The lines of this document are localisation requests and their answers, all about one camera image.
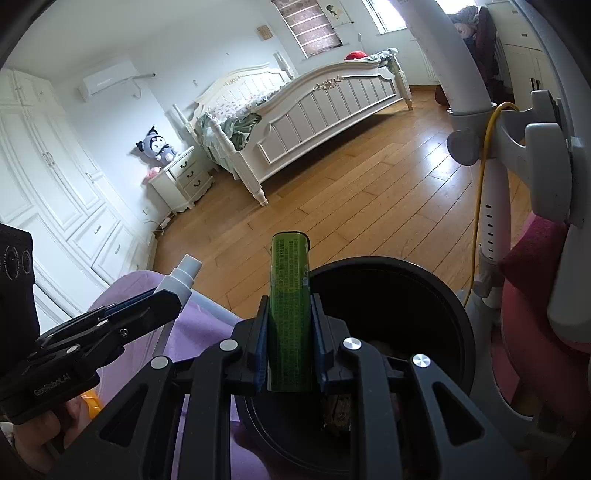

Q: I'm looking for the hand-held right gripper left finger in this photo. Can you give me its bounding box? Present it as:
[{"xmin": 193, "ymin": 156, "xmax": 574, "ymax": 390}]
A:
[{"xmin": 46, "ymin": 295, "xmax": 271, "ymax": 480}]

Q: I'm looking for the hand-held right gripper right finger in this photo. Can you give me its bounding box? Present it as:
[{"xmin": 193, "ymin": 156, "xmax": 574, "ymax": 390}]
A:
[{"xmin": 310, "ymin": 293, "xmax": 536, "ymax": 480}]

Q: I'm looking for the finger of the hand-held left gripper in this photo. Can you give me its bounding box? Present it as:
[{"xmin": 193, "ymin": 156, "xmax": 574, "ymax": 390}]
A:
[
  {"xmin": 34, "ymin": 289, "xmax": 184, "ymax": 370},
  {"xmin": 95, "ymin": 295, "xmax": 158, "ymax": 320}
]

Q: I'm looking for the green cylindrical packet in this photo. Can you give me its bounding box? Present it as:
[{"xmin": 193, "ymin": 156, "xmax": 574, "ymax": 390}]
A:
[{"xmin": 269, "ymin": 231, "xmax": 311, "ymax": 394}]

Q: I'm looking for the white spray bottle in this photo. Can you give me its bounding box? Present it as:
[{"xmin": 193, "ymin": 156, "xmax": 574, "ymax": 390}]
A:
[{"xmin": 154, "ymin": 253, "xmax": 204, "ymax": 319}]

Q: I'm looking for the black trash bin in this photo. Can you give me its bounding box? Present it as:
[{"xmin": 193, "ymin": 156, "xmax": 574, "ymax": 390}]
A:
[{"xmin": 240, "ymin": 257, "xmax": 476, "ymax": 480}]

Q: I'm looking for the person's left hand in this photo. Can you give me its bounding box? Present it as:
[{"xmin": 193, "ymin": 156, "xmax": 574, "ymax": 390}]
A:
[{"xmin": 9, "ymin": 398, "xmax": 91, "ymax": 476}]

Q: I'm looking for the purple tablecloth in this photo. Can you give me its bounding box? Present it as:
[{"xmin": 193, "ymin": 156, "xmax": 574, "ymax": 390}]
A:
[{"xmin": 88, "ymin": 271, "xmax": 287, "ymax": 480}]

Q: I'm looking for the crumpled yellowish packet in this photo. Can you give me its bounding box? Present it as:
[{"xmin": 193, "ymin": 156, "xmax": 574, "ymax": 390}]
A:
[{"xmin": 323, "ymin": 394, "xmax": 353, "ymax": 433}]

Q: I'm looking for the white power strip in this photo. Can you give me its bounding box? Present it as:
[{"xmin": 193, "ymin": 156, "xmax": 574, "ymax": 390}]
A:
[{"xmin": 144, "ymin": 213, "xmax": 174, "ymax": 237}]

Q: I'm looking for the white wardrobe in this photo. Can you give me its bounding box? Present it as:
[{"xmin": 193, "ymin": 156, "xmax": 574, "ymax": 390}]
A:
[{"xmin": 0, "ymin": 69, "xmax": 158, "ymax": 334}]

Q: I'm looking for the orange plastic item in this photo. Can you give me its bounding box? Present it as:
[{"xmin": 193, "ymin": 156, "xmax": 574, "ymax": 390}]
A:
[{"xmin": 79, "ymin": 390, "xmax": 102, "ymax": 420}]

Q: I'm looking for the white nightstand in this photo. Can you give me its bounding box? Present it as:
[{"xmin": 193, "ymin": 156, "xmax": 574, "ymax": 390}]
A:
[{"xmin": 148, "ymin": 147, "xmax": 215, "ymax": 214}]

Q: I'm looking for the purple plush toy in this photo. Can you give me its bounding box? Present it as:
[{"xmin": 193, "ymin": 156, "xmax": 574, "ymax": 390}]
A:
[{"xmin": 135, "ymin": 127, "xmax": 179, "ymax": 162}]

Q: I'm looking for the green bed sheet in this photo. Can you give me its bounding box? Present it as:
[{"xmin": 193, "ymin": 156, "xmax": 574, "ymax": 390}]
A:
[{"xmin": 196, "ymin": 113, "xmax": 264, "ymax": 163}]

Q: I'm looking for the pink chair cushion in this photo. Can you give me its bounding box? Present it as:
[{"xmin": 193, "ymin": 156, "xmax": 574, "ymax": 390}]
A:
[{"xmin": 489, "ymin": 215, "xmax": 591, "ymax": 431}]

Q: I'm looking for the floral quilt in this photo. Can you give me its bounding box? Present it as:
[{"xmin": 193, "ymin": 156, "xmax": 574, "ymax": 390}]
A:
[{"xmin": 210, "ymin": 95, "xmax": 278, "ymax": 121}]

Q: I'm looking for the white air conditioner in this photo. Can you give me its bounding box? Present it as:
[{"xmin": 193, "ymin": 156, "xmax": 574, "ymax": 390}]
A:
[{"xmin": 76, "ymin": 56, "xmax": 139, "ymax": 102}]

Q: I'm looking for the white wooden bed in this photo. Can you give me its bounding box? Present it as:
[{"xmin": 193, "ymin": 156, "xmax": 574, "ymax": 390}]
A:
[{"xmin": 173, "ymin": 55, "xmax": 414, "ymax": 206}]

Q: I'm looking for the grey-green cloth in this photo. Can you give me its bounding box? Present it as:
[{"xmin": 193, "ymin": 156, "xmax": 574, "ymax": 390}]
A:
[{"xmin": 367, "ymin": 47, "xmax": 400, "ymax": 75}]

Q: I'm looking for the grey white chair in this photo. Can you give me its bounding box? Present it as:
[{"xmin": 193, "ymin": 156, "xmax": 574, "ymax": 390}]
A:
[{"xmin": 399, "ymin": 0, "xmax": 591, "ymax": 462}]

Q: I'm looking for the striped window blind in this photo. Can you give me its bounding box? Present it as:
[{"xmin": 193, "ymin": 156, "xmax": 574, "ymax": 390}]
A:
[{"xmin": 270, "ymin": 0, "xmax": 343, "ymax": 59}]

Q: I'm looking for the window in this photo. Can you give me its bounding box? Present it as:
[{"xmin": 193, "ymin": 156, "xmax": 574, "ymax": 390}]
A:
[{"xmin": 362, "ymin": 0, "xmax": 411, "ymax": 36}]

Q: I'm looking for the maroon armchair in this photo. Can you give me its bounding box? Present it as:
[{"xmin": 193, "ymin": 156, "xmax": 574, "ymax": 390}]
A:
[{"xmin": 436, "ymin": 6, "xmax": 500, "ymax": 105}]

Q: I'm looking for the white cabinet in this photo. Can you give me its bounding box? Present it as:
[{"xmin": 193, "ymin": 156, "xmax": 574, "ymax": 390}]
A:
[{"xmin": 487, "ymin": 0, "xmax": 557, "ymax": 112}]

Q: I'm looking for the yellow cable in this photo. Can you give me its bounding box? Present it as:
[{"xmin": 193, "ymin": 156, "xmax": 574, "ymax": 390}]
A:
[{"xmin": 462, "ymin": 102, "xmax": 520, "ymax": 308}]

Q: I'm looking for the wall poster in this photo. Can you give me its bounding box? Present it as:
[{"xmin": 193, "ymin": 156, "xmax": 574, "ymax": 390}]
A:
[{"xmin": 323, "ymin": 0, "xmax": 354, "ymax": 24}]

